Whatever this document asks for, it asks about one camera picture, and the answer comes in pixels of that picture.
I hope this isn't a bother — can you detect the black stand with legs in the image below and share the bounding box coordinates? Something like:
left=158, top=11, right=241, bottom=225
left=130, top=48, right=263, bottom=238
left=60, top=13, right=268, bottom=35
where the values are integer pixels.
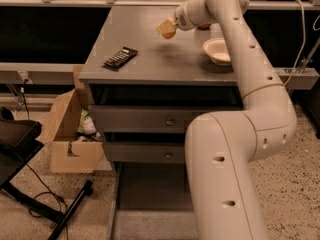
left=0, top=107, right=93, bottom=240

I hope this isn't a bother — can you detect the black floor cable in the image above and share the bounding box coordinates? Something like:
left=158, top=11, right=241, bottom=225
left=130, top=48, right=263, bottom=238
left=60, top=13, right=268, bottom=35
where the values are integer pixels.
left=14, top=153, right=70, bottom=240

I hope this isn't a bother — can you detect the grey bottom drawer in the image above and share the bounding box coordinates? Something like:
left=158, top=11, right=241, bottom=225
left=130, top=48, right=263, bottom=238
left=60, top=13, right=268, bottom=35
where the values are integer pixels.
left=109, top=163, right=198, bottom=240

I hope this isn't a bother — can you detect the cardboard box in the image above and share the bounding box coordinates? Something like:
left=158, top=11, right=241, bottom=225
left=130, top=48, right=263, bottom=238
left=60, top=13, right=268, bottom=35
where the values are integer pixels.
left=38, top=66, right=111, bottom=173

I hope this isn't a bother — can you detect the grey metal railing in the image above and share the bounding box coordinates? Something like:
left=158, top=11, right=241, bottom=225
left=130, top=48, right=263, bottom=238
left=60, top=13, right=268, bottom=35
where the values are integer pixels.
left=0, top=0, right=320, bottom=91

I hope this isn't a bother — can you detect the red apple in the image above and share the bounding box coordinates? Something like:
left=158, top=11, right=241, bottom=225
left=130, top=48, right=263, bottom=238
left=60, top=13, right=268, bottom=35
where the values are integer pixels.
left=198, top=23, right=212, bottom=30

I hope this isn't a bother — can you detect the grey middle drawer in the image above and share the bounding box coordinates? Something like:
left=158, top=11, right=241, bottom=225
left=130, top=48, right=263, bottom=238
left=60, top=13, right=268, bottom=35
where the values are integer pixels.
left=104, top=132, right=185, bottom=164

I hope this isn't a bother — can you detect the white bowl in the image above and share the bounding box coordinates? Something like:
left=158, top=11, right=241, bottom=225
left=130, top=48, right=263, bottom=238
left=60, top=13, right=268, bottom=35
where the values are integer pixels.
left=203, top=38, right=231, bottom=66

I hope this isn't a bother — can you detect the grey drawer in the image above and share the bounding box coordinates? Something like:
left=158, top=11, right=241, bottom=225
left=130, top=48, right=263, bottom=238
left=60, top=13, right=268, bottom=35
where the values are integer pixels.
left=104, top=132, right=185, bottom=164
left=90, top=84, right=242, bottom=134
left=109, top=163, right=198, bottom=240

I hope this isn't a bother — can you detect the white green plush toy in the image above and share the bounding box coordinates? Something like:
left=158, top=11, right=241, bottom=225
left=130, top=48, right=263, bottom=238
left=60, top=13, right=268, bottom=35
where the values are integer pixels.
left=77, top=110, right=96, bottom=135

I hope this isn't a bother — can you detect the orange fruit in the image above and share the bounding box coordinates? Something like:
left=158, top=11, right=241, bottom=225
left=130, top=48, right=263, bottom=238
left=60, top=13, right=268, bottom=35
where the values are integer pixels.
left=161, top=32, right=176, bottom=39

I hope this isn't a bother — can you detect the black calculator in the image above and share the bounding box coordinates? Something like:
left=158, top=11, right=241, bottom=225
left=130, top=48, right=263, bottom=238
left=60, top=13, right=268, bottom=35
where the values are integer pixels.
left=104, top=46, right=138, bottom=71

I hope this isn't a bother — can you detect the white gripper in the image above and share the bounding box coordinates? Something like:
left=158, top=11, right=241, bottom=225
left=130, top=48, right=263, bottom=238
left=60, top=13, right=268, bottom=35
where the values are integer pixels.
left=156, top=3, right=194, bottom=35

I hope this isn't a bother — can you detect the white hanging cable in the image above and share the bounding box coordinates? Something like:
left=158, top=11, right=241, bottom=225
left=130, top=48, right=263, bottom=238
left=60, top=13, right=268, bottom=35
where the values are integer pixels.
left=283, top=0, right=307, bottom=87

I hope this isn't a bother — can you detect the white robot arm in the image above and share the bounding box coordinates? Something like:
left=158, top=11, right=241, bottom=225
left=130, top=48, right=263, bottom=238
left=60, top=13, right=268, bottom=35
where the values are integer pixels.
left=157, top=0, right=297, bottom=240

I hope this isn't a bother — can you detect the grey drawer cabinet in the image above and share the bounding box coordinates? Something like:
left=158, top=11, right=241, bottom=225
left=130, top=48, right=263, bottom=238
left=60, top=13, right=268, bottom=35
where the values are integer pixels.
left=80, top=6, right=242, bottom=240

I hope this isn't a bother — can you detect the grey top drawer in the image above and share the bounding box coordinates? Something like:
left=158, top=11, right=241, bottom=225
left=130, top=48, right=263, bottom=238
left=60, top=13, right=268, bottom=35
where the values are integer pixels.
left=90, top=84, right=242, bottom=134

